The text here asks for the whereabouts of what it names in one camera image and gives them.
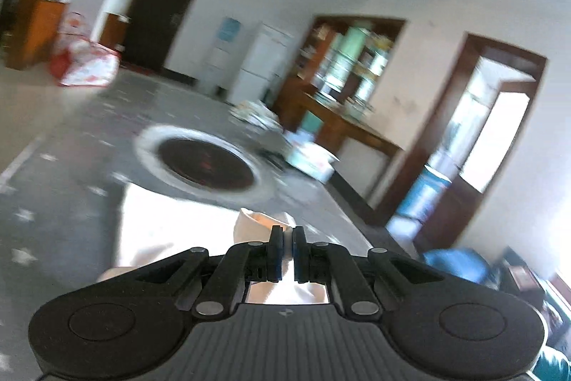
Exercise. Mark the white refrigerator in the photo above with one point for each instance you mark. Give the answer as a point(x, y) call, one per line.
point(262, 63)

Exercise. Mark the tissue pack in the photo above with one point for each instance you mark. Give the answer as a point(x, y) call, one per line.
point(312, 160)

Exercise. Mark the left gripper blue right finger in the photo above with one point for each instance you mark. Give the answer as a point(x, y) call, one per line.
point(348, 279)

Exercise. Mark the dark wooden door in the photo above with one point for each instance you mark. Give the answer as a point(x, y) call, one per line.
point(153, 26)

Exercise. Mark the wooden console table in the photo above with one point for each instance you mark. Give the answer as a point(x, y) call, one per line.
point(297, 97)

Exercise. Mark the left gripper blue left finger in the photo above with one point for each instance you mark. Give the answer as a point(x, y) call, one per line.
point(226, 279)

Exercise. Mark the black remote on table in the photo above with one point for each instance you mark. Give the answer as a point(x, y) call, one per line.
point(273, 157)

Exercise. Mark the water dispenser with blue bottle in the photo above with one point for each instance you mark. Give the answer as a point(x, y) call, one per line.
point(215, 64)

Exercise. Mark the round black induction cooktop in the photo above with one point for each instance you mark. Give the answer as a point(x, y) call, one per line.
point(204, 165)

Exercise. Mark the polka dot play tent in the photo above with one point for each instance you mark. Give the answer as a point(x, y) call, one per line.
point(76, 61)

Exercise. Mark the wooden display cabinet right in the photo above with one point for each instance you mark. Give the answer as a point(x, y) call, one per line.
point(343, 57)

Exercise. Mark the cream white garment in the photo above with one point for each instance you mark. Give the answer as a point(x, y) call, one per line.
point(154, 226)

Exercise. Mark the crumpled patterned cloth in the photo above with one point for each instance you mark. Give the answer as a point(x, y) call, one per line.
point(255, 116)

